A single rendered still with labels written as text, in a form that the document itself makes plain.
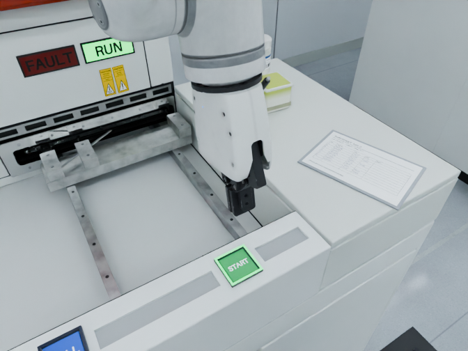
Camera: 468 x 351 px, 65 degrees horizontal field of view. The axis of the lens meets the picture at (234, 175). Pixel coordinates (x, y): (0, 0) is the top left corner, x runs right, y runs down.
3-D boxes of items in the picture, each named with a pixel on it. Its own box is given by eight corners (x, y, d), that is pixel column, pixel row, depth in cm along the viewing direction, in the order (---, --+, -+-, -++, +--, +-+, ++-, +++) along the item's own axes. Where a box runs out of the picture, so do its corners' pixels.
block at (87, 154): (77, 152, 91) (73, 142, 89) (90, 147, 92) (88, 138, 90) (86, 170, 86) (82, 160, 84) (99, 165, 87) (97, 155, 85)
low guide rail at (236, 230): (159, 141, 105) (157, 132, 102) (166, 139, 105) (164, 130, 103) (258, 269, 73) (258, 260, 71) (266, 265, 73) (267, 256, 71)
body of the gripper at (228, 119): (173, 67, 40) (190, 156, 46) (216, 88, 33) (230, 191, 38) (231, 52, 43) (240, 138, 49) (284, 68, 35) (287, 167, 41)
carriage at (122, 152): (44, 173, 90) (40, 164, 88) (180, 129, 104) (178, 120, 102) (50, 193, 85) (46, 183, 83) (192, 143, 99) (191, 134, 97)
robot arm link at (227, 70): (166, 49, 39) (172, 77, 40) (204, 63, 32) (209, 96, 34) (235, 33, 42) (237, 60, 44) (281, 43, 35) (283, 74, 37)
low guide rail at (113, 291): (61, 174, 94) (57, 165, 92) (69, 171, 95) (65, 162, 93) (126, 340, 62) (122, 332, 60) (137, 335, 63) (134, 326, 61)
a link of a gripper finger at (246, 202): (225, 170, 43) (232, 214, 47) (239, 181, 41) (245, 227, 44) (248, 161, 45) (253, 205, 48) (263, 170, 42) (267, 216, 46)
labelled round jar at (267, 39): (240, 68, 107) (241, 35, 100) (260, 63, 109) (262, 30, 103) (253, 78, 102) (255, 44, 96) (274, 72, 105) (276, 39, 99)
